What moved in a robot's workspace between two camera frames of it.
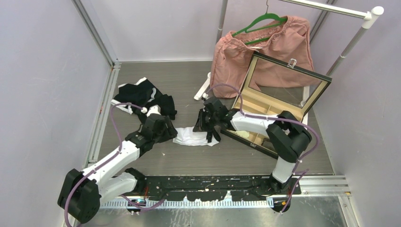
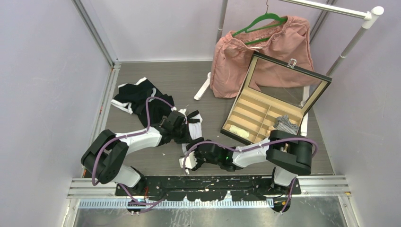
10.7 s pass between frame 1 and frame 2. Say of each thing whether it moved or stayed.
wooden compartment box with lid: stayed
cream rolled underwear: stayed
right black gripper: moved
